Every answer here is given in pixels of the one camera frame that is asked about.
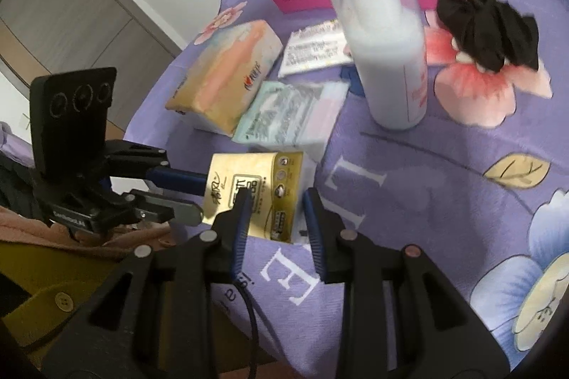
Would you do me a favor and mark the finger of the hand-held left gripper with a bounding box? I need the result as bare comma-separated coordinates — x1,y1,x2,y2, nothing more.
147,166,209,197
129,190,205,227

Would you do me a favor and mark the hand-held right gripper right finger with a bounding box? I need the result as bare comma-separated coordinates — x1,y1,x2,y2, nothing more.
303,188,510,379

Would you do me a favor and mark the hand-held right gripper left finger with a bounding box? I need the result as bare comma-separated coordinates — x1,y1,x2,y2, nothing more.
40,189,252,379

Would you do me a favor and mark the gold tissue pack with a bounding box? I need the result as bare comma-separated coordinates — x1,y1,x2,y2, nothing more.
202,151,305,244

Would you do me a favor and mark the pastel tissue pack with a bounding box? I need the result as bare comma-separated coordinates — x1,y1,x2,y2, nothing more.
165,20,284,136

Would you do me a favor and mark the green wet wipe packet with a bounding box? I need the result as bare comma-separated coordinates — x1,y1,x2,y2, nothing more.
232,80,350,153

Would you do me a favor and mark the white lotion bottle red label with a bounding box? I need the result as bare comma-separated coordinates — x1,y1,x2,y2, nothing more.
311,0,428,131

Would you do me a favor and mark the white printed tissue packet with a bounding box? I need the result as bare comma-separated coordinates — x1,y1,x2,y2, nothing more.
278,19,354,78

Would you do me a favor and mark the person's left forearm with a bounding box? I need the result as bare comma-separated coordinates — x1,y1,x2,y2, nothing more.
0,205,134,262

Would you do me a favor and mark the purple bundled cloth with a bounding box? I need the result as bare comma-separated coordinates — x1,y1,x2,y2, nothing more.
0,120,34,160

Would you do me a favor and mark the dark cloth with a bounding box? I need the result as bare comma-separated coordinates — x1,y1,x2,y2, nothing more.
0,152,41,220

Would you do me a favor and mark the purple floral bedsheet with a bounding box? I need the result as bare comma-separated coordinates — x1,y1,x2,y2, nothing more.
122,0,569,379

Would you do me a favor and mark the grey brown door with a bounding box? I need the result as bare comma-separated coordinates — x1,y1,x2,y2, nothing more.
0,0,187,131

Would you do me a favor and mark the yellow buttoned garment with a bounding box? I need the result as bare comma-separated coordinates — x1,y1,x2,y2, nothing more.
0,243,134,362

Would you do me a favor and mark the black cable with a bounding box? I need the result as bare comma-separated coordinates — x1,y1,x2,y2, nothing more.
240,285,261,379

